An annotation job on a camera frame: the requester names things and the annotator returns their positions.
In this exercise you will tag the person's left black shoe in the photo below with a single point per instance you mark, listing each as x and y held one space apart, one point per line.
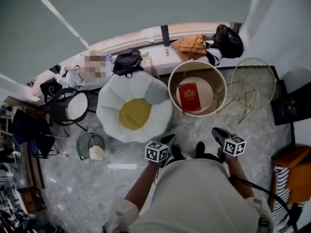
177 153

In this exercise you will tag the white flower-shaped cushion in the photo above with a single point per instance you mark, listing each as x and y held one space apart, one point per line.
109 105

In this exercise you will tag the dark blue chair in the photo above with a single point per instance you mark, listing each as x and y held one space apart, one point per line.
36 130

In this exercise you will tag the long white bench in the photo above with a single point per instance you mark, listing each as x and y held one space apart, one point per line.
158 57

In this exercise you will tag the orange cloth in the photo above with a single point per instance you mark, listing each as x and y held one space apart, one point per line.
192 45

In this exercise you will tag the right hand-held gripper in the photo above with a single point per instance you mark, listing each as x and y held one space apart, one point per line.
234 145

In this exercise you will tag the black tote bag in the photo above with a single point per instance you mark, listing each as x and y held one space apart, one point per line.
49 91

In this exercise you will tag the person's right forearm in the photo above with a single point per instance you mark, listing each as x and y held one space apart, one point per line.
239 178

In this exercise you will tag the black and white striped cloth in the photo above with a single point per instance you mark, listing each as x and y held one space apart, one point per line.
281 190

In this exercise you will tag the orange armchair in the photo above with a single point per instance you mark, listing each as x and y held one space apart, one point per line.
296 173

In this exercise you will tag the person's left forearm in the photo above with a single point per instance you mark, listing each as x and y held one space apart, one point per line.
143 186

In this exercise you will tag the black backpack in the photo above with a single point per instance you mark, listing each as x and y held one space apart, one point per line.
127 61

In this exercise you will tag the black window post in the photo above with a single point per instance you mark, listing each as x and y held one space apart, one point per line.
164 35

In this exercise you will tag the small pale green bag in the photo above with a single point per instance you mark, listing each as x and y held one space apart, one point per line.
145 56

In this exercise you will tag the black rectangular box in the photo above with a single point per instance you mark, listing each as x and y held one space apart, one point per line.
283 105

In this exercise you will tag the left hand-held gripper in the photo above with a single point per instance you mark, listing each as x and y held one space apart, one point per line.
156 153

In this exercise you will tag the person's black trousers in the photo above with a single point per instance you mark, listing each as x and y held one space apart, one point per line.
211 157

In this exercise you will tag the person's black shoe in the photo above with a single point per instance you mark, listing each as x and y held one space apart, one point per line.
177 153
200 149

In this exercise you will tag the green slatted basket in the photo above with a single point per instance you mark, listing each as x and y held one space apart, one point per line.
83 142

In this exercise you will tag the black round bag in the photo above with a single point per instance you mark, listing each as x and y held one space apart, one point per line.
228 42

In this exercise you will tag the cream cloth bundle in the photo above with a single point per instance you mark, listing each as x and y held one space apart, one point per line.
97 152

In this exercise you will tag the white plastic bags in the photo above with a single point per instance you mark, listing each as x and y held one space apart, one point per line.
70 78

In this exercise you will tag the person's right black shoe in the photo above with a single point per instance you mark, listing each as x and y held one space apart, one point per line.
200 149

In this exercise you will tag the black chair with white seat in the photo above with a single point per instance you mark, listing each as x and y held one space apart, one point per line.
75 105

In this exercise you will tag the clear water bottle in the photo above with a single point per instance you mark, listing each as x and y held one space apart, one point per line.
110 58

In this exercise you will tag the person's white shirt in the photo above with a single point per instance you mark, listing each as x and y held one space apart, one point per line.
194 198

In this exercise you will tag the red book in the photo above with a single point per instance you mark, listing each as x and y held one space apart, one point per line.
189 97

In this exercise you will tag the beige tote bag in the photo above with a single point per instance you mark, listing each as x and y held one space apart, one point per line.
93 67

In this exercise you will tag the small red item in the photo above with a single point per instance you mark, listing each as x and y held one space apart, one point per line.
166 52

